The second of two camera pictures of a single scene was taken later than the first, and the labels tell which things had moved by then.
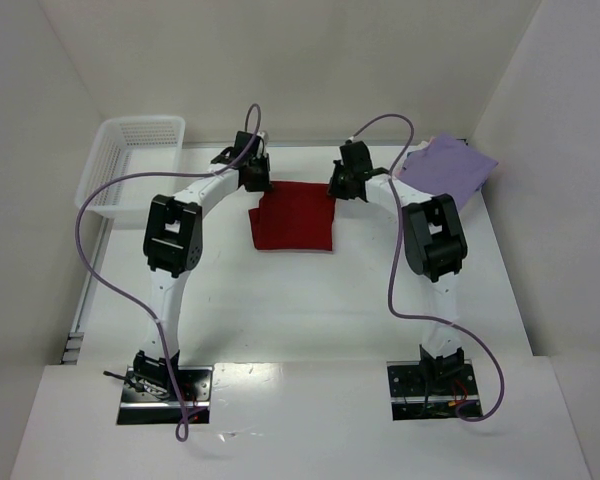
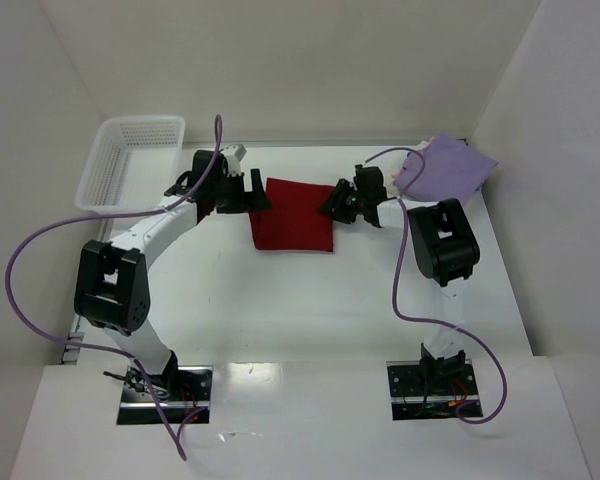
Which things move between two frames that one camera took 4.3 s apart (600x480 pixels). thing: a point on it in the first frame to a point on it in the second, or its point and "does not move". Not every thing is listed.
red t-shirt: (294, 216) does not move
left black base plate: (149, 397) does not move
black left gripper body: (256, 177) to (246, 191)
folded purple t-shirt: (448, 166) does not move
